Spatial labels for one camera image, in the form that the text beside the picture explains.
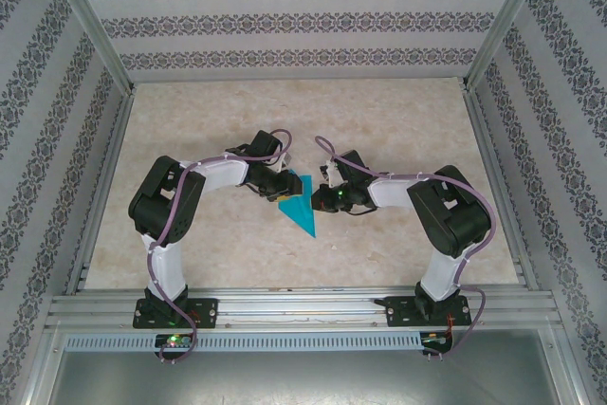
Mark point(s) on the blue paper sheet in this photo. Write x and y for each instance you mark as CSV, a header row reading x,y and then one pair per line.
x,y
301,215

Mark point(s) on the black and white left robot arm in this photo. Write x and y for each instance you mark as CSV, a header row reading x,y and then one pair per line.
x,y
159,201

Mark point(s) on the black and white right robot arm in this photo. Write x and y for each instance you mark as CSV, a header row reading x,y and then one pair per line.
x,y
455,215

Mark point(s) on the grey metal sheet tray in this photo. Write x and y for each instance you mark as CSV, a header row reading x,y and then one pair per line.
x,y
303,376

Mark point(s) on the right controller board with lights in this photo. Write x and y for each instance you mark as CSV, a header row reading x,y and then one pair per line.
x,y
436,339

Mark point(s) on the controller board with lights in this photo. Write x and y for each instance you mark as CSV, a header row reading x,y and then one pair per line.
x,y
175,341
436,339

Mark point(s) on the left controller board with lights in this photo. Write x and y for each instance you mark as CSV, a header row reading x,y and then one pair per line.
x,y
175,341

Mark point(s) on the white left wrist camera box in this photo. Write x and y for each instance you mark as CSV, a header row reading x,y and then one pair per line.
x,y
285,160

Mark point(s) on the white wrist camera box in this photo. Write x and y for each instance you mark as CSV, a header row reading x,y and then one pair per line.
x,y
285,160
328,172

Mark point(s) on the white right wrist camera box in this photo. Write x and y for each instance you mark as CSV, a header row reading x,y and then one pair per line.
x,y
328,172

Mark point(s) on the long aluminium mounting rail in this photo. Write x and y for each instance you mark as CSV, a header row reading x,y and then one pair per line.
x,y
294,310

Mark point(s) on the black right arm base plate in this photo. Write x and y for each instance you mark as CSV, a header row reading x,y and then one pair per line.
x,y
400,312

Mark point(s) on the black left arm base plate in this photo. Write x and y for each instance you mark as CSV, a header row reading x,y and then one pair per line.
x,y
204,312

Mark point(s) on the aluminium right side rail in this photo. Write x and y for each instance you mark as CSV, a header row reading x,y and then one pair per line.
x,y
498,187

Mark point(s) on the aluminium left side rail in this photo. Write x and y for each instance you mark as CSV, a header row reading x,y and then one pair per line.
x,y
102,187

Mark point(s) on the aluminium right frame post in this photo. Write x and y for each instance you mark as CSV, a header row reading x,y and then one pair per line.
x,y
507,21

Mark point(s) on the aluminium frame post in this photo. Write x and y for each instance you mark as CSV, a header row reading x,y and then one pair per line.
x,y
90,21
507,21

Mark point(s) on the aluminium left frame post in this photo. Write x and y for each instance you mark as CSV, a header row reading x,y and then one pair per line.
x,y
90,21

